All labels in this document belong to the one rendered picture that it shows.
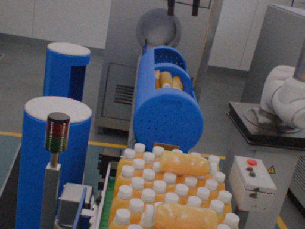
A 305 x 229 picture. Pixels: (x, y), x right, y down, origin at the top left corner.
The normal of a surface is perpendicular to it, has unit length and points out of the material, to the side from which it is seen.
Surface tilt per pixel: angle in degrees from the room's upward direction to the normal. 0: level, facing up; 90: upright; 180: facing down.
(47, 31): 90
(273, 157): 90
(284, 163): 90
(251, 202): 90
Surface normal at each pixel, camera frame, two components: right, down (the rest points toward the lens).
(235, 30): 0.12, 0.39
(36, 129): -0.39, 0.28
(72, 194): 0.18, -0.91
